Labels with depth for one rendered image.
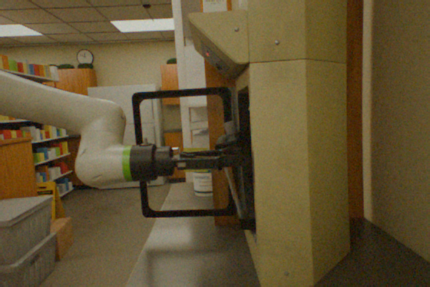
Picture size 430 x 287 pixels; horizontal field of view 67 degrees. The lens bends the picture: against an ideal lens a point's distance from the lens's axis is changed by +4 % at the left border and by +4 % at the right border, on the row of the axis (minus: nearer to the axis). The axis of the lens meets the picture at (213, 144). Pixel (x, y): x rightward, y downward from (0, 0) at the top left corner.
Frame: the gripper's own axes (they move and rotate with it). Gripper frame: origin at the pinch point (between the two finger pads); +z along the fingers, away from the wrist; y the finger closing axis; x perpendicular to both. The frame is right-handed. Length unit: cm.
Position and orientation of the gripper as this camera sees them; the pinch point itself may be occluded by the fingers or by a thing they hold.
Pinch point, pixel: (237, 156)
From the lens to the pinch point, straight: 79.8
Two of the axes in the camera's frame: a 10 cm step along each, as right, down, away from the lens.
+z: 10.0, -0.6, 0.1
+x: 0.6, 9.9, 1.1
